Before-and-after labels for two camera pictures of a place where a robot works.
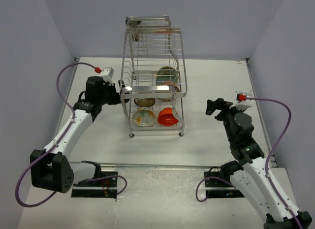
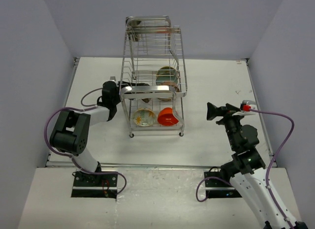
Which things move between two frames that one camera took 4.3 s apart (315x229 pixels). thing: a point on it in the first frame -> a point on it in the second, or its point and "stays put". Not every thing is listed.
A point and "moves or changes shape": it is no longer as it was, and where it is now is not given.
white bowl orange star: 144,116 stays put
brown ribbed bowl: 144,102 moves or changes shape
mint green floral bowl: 166,75 stays put
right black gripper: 212,106 stays put
